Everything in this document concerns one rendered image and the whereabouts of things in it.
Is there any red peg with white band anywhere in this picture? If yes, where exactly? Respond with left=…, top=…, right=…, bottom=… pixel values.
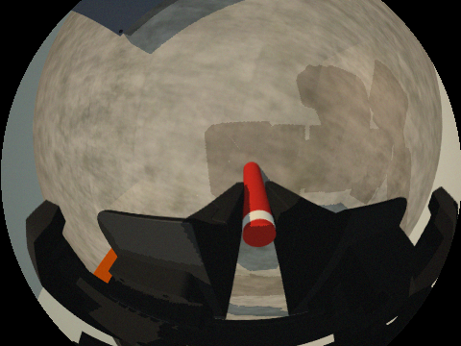
left=242, top=162, right=277, bottom=247

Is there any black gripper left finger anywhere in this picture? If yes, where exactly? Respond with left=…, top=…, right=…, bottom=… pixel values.
left=97, top=182, right=245, bottom=319

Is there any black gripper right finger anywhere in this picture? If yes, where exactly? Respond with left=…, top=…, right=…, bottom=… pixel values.
left=265, top=182, right=407, bottom=315

